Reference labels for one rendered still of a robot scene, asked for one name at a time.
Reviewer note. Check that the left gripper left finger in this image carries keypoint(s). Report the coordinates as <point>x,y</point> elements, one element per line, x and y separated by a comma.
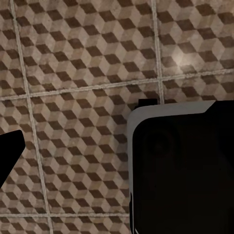
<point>12,145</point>

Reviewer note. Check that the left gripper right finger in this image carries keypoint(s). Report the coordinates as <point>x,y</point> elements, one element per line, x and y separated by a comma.
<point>226,145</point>

